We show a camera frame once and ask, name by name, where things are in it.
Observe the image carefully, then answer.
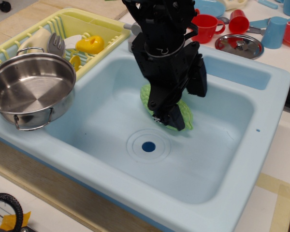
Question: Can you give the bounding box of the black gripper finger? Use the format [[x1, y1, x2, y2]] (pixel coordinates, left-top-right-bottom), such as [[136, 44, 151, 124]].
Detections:
[[154, 104, 185, 131], [187, 58, 207, 97]]

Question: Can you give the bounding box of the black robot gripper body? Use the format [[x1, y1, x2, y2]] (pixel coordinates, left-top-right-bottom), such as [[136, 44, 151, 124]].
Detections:
[[132, 33, 203, 111]]

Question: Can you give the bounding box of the yellow tape piece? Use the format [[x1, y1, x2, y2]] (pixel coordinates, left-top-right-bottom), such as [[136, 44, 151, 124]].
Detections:
[[0, 211, 31, 231]]

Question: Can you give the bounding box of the black braided cable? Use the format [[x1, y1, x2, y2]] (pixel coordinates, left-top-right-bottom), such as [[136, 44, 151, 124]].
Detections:
[[0, 192, 24, 232]]

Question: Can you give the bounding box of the red cup with handle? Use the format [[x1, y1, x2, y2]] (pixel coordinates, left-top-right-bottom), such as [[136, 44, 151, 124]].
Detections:
[[191, 14, 226, 44]]

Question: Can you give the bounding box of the yellow dish drying rack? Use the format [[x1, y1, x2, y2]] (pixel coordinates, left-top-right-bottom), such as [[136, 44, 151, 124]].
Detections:
[[0, 8, 130, 80]]

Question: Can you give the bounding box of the yellow toy corn piece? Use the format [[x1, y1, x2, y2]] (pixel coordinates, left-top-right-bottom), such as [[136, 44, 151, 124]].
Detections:
[[75, 35, 104, 54]]

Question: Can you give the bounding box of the small yellow toy disc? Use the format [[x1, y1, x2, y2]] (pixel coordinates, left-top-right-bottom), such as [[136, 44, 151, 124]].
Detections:
[[69, 56, 81, 72]]

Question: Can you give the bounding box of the cream plastic cup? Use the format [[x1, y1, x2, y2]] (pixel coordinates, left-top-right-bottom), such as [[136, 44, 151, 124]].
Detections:
[[16, 28, 52, 56]]

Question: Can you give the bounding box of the red tumbler lying right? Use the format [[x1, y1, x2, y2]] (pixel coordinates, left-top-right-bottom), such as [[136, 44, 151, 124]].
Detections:
[[229, 9, 249, 34]]

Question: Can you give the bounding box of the cream plastic toy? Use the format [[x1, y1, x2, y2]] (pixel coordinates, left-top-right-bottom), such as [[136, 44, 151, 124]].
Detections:
[[220, 0, 248, 11]]

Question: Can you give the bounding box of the blue plastic plate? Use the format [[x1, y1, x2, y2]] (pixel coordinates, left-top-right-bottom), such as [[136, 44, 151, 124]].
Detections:
[[194, 0, 226, 17]]

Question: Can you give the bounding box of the green bumpy toy squash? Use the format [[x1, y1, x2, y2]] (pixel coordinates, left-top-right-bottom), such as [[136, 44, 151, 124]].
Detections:
[[140, 84, 193, 130]]

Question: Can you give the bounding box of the black caster wheel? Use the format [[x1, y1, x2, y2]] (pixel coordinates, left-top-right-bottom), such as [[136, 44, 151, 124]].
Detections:
[[0, 0, 11, 13]]

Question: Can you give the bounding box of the stainless steel pot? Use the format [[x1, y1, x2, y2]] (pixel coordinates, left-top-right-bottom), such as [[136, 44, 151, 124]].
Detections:
[[0, 51, 76, 131]]

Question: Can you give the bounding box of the blue plastic knife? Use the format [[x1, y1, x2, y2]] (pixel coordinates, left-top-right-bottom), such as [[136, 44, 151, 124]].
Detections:
[[249, 18, 270, 29]]

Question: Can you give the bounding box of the blue plastic tumbler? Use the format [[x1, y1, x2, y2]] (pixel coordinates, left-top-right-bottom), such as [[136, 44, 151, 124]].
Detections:
[[261, 16, 288, 49]]

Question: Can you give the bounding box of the grey toy faucet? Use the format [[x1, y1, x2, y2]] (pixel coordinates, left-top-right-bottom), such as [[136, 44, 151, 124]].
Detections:
[[123, 22, 142, 52]]

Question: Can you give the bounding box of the steel pot lid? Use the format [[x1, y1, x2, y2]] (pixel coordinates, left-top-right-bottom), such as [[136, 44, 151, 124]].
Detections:
[[215, 34, 264, 59]]

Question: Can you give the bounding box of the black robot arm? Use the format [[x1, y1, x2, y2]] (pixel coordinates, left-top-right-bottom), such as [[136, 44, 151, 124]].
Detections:
[[123, 0, 207, 131]]

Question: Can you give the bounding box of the light blue toy sink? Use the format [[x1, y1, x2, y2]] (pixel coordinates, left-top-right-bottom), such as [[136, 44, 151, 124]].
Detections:
[[0, 42, 290, 232]]

